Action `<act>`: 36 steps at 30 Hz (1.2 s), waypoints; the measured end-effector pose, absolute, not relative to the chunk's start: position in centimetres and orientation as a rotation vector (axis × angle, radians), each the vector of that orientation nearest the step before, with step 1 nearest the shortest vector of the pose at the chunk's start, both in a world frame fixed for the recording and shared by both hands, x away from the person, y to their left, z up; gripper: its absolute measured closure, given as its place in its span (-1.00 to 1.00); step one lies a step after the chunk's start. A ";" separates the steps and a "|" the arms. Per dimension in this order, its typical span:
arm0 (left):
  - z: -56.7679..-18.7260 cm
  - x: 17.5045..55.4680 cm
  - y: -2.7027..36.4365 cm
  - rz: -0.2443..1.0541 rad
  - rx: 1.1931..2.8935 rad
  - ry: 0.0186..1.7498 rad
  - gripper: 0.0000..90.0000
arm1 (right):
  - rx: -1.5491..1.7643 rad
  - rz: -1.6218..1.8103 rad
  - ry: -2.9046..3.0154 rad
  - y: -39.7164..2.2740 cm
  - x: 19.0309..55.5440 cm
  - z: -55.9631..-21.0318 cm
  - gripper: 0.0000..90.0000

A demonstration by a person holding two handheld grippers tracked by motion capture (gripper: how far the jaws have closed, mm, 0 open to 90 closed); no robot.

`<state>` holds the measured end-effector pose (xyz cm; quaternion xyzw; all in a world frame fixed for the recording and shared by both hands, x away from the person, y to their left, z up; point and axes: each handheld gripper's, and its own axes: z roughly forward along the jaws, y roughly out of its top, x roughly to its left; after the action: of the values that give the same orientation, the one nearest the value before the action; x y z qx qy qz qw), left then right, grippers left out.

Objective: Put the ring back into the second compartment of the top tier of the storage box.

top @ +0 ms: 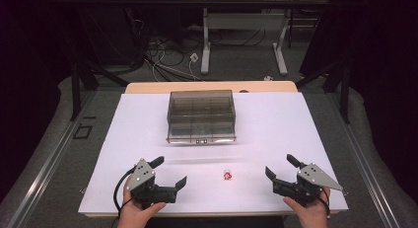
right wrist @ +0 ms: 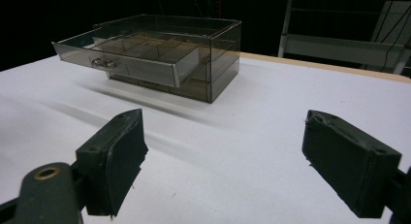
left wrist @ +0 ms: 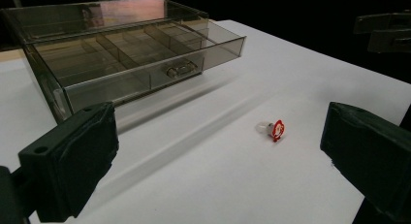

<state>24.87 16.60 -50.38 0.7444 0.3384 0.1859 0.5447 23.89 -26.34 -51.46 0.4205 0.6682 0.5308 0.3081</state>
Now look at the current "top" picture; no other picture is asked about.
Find black metal stand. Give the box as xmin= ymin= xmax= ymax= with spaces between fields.
xmin=295 ymin=53 xmax=352 ymax=125
xmin=67 ymin=39 xmax=131 ymax=122

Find clear plastic drawer box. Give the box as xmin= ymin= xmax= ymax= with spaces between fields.
xmin=166 ymin=89 xmax=238 ymax=145

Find person's right hand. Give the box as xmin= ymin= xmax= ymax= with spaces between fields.
xmin=282 ymin=187 xmax=331 ymax=228

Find person's left hand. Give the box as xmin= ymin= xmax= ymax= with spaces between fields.
xmin=116 ymin=184 xmax=168 ymax=228

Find white desk with metal legs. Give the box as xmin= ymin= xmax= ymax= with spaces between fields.
xmin=181 ymin=0 xmax=332 ymax=76

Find bundle of floor cables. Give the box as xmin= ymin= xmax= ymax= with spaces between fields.
xmin=131 ymin=10 xmax=267 ymax=83

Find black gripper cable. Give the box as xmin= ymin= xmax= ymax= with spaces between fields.
xmin=112 ymin=167 xmax=136 ymax=220
xmin=319 ymin=187 xmax=331 ymax=220

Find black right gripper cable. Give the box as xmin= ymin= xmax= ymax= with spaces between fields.
xmin=319 ymin=187 xmax=331 ymax=220

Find black curtain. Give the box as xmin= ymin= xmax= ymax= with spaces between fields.
xmin=0 ymin=0 xmax=83 ymax=202
xmin=300 ymin=0 xmax=418 ymax=202

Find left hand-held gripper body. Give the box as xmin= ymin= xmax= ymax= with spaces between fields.
xmin=126 ymin=158 xmax=178 ymax=210

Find white table mat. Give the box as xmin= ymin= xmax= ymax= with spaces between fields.
xmin=78 ymin=91 xmax=349 ymax=216

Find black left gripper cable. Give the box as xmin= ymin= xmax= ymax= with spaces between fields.
xmin=112 ymin=167 xmax=136 ymax=220

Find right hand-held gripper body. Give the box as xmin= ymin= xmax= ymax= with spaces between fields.
xmin=272 ymin=162 xmax=345 ymax=208

